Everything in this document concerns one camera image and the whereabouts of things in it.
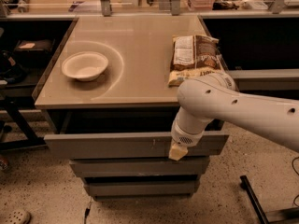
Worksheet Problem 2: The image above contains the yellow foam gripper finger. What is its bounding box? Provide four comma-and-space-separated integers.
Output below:
168, 140, 188, 161

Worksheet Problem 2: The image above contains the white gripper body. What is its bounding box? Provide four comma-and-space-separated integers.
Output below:
171, 120, 207, 147

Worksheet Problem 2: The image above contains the grey top drawer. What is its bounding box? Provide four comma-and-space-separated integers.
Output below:
44, 131, 230, 160

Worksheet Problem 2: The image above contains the grey drawer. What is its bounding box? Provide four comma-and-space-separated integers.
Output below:
69, 157, 210, 177
44, 131, 230, 160
84, 181, 199, 197

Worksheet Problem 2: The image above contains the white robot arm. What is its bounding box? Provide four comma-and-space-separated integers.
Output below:
169, 73, 299, 161

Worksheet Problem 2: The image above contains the grey middle drawer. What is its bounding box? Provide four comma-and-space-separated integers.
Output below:
69, 157, 210, 177

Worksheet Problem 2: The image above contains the grey bottom drawer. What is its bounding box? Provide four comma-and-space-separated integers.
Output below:
84, 181, 199, 197

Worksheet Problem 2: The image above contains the grey drawer cabinet desk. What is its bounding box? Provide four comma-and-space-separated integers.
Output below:
34, 15, 228, 187

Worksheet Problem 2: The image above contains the brown yellow snack bag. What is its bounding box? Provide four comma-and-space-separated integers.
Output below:
168, 35, 223, 87

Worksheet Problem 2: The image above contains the black metal floor stand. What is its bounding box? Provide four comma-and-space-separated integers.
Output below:
239, 175, 299, 224

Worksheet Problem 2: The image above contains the white paper bowl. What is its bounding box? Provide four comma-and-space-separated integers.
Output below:
62, 51, 108, 81

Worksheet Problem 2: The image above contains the white perforated clog shoe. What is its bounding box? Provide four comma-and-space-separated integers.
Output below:
1, 209, 31, 224

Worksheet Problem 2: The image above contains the black box with label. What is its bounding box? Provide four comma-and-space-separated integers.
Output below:
14, 39, 54, 60

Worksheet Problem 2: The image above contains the black cable on floor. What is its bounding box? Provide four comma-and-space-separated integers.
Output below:
83, 199, 93, 224

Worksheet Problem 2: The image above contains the grey metal upright post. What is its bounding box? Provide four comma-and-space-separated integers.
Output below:
100, 0, 112, 17

